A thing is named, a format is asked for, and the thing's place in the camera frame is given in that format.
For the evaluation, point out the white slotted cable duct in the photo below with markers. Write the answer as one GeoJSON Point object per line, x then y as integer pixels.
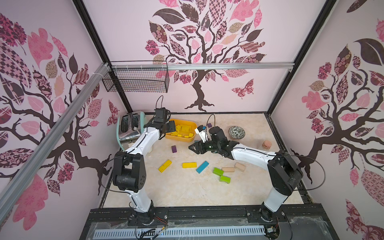
{"type": "Point", "coordinates": [178, 233]}

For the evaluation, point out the teal long block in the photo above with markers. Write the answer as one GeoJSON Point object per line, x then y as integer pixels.
{"type": "Point", "coordinates": [202, 167]}

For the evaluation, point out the black base frame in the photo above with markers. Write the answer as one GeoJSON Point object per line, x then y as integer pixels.
{"type": "Point", "coordinates": [292, 222]}

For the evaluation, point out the mint chrome toaster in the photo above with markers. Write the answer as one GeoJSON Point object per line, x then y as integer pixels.
{"type": "Point", "coordinates": [129, 128]}

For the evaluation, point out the green block front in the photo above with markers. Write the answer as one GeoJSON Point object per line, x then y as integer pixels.
{"type": "Point", "coordinates": [225, 179]}

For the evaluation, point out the green block centre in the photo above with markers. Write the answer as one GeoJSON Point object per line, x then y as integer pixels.
{"type": "Point", "coordinates": [218, 172]}

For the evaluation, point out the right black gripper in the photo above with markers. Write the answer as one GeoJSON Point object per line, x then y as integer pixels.
{"type": "Point", "coordinates": [202, 147]}

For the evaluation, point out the wooden beige right block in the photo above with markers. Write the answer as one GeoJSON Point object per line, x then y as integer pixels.
{"type": "Point", "coordinates": [240, 167]}

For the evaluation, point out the aluminium rail back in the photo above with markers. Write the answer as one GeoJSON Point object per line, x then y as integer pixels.
{"type": "Point", "coordinates": [187, 67]}

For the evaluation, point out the yellow plastic tray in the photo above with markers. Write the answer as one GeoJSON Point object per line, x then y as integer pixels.
{"type": "Point", "coordinates": [174, 135]}

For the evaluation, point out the purple cube left block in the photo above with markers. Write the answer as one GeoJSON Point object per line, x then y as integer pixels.
{"type": "Point", "coordinates": [174, 148]}

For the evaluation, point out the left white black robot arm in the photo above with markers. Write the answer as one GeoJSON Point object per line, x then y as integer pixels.
{"type": "Point", "coordinates": [129, 170]}

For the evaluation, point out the wooden beige flat block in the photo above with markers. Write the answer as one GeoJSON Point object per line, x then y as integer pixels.
{"type": "Point", "coordinates": [228, 170]}

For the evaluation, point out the black wire basket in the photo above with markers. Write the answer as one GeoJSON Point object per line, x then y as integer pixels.
{"type": "Point", "coordinates": [138, 77]}

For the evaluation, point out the long yellow diagonal block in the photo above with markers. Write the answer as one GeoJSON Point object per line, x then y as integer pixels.
{"type": "Point", "coordinates": [164, 166]}

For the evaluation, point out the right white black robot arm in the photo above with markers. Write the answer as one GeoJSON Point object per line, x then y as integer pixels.
{"type": "Point", "coordinates": [284, 172]}

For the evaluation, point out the patterned ceramic bowl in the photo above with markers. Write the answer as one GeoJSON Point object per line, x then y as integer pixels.
{"type": "Point", "coordinates": [237, 132]}

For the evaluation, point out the yellow horizontal mid block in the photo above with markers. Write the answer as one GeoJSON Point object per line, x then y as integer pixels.
{"type": "Point", "coordinates": [189, 165]}

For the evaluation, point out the green block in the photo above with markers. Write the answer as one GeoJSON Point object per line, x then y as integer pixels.
{"type": "Point", "coordinates": [218, 172]}
{"type": "Point", "coordinates": [225, 179]}

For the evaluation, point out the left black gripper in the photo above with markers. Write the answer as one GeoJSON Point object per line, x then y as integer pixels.
{"type": "Point", "coordinates": [173, 125]}

